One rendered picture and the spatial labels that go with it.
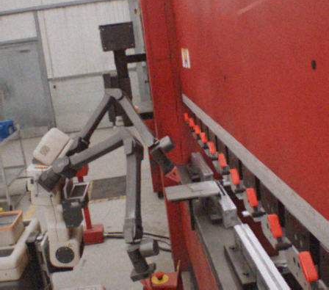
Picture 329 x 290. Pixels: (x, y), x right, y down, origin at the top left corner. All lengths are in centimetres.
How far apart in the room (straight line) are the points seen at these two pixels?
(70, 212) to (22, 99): 755
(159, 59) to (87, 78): 651
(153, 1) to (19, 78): 697
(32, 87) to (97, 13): 217
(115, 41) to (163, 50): 37
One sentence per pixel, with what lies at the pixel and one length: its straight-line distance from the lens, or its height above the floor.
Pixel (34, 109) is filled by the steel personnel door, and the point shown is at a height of 66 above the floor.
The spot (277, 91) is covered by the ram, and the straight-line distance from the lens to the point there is 99.
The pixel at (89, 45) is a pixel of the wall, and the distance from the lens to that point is 928.
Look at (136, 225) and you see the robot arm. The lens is 169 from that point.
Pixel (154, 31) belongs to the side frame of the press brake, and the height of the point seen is 185.
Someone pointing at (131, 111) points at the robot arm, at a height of 142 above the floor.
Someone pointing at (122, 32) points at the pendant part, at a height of 187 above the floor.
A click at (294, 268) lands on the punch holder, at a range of 108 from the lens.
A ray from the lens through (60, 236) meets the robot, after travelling 229.
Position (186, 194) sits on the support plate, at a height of 100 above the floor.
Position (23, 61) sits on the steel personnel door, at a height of 175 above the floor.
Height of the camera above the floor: 177
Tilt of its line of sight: 12 degrees down
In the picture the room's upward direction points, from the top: 7 degrees counter-clockwise
